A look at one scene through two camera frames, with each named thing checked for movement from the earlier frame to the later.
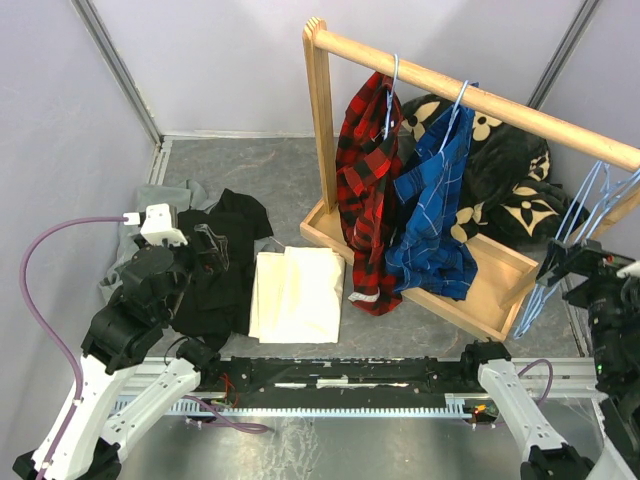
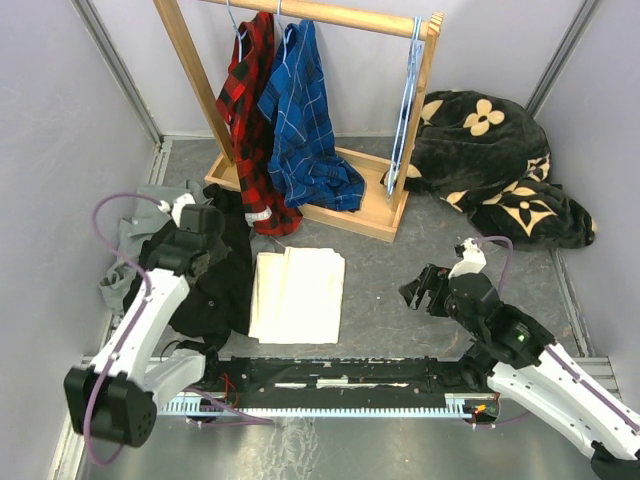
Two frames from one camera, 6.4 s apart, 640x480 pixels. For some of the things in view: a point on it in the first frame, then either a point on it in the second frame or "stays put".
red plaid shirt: x=368 y=148 to x=237 y=98
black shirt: x=217 y=302 stays put
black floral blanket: x=505 y=196 stays put
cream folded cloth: x=297 y=296 stays put
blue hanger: x=452 y=120 to x=285 y=40
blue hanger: x=391 y=98 to x=238 y=35
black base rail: x=338 y=383 stays put
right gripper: x=587 y=255 to x=435 y=280
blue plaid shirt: x=428 y=254 to x=302 y=157
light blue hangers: x=595 y=192 to x=406 y=106
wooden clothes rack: x=502 y=278 to x=382 y=211
